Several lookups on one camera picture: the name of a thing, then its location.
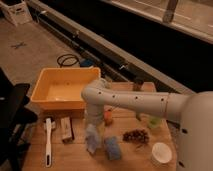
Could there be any light blue towel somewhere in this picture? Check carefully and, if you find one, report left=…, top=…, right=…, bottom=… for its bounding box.
left=85, top=124, right=101, bottom=154

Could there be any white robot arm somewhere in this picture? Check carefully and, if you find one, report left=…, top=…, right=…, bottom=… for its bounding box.
left=81, top=79, right=213, bottom=171

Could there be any green plastic cup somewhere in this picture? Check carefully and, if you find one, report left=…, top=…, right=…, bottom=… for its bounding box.
left=148, top=117, right=162, bottom=129

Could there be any orange fruit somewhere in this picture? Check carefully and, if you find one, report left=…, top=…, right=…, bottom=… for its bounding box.
left=104, top=111, right=113, bottom=126

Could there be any blue floor object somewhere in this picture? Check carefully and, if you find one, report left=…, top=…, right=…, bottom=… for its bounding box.
left=80, top=59, right=94, bottom=67

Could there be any yellow plastic tub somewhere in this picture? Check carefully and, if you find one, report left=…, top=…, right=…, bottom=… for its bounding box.
left=31, top=67, right=101, bottom=110

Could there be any small cardboard box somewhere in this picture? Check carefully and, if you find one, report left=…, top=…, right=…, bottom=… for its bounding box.
left=60, top=117, right=73, bottom=143

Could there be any bunch of dark grapes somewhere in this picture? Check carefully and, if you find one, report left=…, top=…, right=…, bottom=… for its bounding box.
left=123, top=129, right=149, bottom=144

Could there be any blue sponge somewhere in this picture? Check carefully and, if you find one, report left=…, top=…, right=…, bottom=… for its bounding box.
left=104, top=136, right=121, bottom=160

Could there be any white dish brush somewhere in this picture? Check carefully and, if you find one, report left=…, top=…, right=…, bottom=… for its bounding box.
left=45, top=118, right=55, bottom=167

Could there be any white bowl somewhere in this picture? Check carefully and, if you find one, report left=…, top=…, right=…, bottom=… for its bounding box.
left=151, top=142, right=172, bottom=164

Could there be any black chair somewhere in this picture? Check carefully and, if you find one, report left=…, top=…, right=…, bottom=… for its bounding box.
left=0, top=67, right=38, bottom=171

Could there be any white storage box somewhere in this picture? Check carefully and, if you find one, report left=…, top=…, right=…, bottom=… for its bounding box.
left=0, top=0, right=32, bottom=26

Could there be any black coiled cable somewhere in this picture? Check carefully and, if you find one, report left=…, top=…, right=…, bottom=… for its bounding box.
left=56, top=53, right=81, bottom=68

